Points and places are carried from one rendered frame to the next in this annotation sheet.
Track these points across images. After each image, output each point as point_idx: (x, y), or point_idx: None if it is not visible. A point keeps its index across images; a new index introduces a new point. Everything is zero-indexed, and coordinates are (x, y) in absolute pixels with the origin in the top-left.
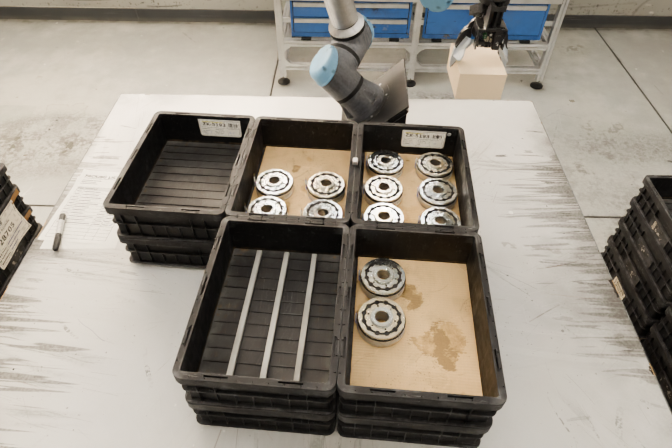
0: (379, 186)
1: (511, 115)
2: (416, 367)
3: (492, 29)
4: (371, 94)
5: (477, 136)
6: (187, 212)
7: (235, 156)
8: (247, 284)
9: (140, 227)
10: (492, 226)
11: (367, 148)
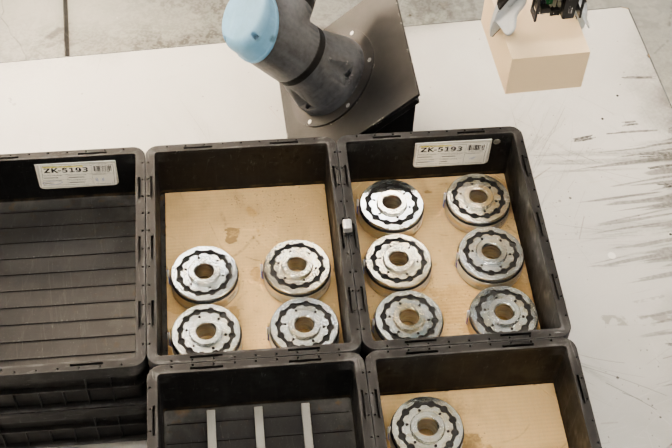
0: (390, 257)
1: (593, 45)
2: None
3: None
4: (342, 64)
5: (536, 100)
6: (82, 369)
7: (113, 223)
8: None
9: None
10: (583, 287)
11: (352, 176)
